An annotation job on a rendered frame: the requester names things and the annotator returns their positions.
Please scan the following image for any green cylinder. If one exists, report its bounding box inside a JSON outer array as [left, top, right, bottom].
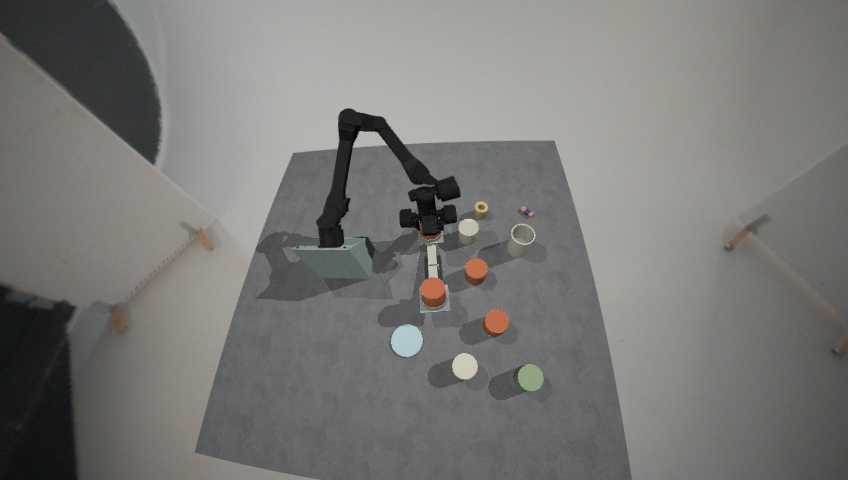
[[513, 364, 544, 391]]

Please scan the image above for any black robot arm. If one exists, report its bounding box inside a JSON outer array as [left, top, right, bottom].
[[316, 108, 461, 248]]

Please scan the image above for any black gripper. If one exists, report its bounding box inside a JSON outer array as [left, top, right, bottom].
[[400, 204, 457, 231]]

